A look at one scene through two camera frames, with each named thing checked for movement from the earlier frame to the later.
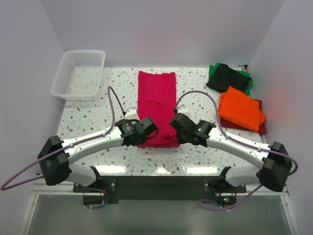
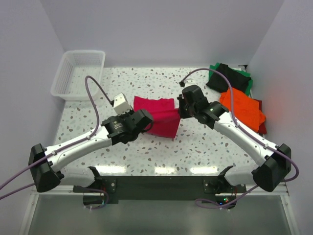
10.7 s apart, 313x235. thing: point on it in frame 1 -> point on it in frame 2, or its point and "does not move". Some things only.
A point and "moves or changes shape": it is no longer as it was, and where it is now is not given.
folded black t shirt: [225, 77] does not move
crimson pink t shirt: [157, 98] moves or changes shape
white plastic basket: [79, 76] does not move
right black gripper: [180, 140] -> [182, 114]
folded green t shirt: [212, 67] does not move
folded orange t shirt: [239, 109] does not move
